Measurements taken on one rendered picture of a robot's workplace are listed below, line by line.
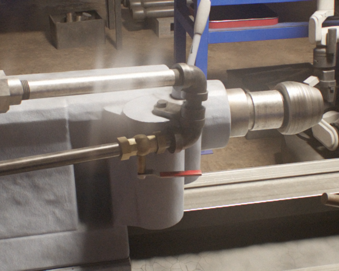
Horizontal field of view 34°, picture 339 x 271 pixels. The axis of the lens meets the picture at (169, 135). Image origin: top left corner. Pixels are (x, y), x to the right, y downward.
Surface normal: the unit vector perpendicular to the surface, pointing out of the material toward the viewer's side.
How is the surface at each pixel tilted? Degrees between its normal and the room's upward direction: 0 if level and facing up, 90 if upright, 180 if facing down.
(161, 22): 90
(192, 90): 81
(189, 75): 63
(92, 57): 0
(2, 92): 56
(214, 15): 0
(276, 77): 70
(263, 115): 76
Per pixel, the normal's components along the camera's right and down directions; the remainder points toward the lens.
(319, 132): -0.95, 0.14
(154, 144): 0.42, 0.05
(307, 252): 0.06, -0.81
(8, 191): 0.18, 0.13
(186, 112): -0.55, 0.24
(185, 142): 0.43, 0.28
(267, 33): 0.19, 0.46
